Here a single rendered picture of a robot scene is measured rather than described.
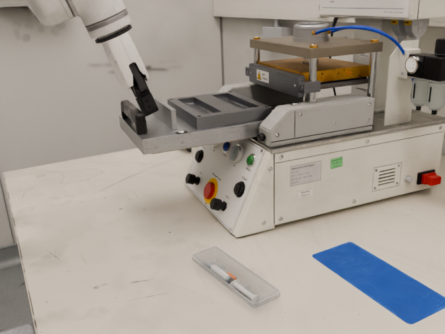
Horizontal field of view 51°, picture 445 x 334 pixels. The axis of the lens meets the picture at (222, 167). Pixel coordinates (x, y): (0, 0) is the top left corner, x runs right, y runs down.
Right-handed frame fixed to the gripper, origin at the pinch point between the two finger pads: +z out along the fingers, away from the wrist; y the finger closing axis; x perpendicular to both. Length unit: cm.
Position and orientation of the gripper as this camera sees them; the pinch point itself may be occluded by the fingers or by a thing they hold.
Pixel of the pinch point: (147, 104)
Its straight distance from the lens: 97.3
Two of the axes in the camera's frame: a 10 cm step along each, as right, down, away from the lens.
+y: 3.9, 3.1, -8.7
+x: 8.5, -4.8, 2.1
